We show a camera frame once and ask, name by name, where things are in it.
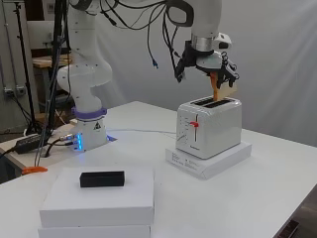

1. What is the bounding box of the orange brown toast slice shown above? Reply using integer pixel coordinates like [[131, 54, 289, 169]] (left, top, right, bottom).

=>
[[209, 71, 238, 102]]

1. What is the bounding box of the beige side table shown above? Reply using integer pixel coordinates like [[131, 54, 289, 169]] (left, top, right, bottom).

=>
[[0, 123, 80, 186]]

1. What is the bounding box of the white hanging sheet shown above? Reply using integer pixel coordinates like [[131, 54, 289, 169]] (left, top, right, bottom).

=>
[[95, 0, 317, 148]]

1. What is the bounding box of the plain white flat box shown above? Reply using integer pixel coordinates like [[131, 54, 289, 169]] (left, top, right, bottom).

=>
[[39, 166, 156, 229]]

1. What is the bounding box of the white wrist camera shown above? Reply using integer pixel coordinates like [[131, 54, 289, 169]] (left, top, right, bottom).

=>
[[212, 32, 233, 51]]

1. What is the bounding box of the white flat box with print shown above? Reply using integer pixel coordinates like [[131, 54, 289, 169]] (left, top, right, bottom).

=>
[[164, 141, 253, 181]]

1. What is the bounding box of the orange clamp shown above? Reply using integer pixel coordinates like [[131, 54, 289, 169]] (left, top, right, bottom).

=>
[[21, 166, 49, 176]]

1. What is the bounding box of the black power brick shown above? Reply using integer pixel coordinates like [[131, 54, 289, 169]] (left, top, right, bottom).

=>
[[14, 133, 43, 155]]

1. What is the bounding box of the white toaster cable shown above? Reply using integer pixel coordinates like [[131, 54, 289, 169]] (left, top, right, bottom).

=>
[[107, 127, 177, 140]]

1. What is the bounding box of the thick black stand pole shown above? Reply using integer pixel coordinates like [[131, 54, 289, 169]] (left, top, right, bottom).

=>
[[34, 0, 71, 167]]

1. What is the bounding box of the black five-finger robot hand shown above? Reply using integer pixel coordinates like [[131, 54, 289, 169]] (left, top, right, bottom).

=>
[[174, 40, 241, 91]]

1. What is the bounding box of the black block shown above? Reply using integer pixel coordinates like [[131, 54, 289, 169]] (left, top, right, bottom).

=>
[[79, 171, 126, 188]]

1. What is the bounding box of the wooden background table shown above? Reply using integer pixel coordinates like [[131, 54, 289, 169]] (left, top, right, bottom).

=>
[[31, 54, 72, 115]]

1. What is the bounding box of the white steel toaster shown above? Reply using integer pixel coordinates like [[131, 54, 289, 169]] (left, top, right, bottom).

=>
[[174, 95, 243, 161]]

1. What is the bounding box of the thin black light stand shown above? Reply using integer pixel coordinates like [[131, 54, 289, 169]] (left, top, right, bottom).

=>
[[0, 0, 43, 135]]

